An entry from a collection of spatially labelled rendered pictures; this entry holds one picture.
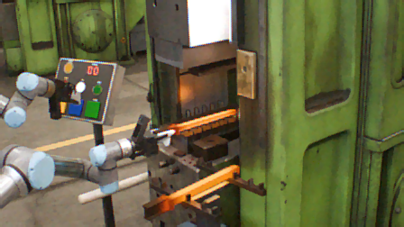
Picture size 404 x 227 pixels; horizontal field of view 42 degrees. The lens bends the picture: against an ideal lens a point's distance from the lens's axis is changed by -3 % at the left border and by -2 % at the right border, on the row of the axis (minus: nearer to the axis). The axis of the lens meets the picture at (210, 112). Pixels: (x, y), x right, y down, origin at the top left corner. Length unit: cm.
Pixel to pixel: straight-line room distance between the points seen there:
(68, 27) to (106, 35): 51
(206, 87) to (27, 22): 458
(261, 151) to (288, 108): 23
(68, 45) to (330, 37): 518
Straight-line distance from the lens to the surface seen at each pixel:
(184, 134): 217
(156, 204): 163
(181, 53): 205
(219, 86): 254
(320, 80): 208
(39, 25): 693
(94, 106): 249
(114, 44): 709
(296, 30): 185
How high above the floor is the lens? 182
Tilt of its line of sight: 20 degrees down
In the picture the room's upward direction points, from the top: 2 degrees counter-clockwise
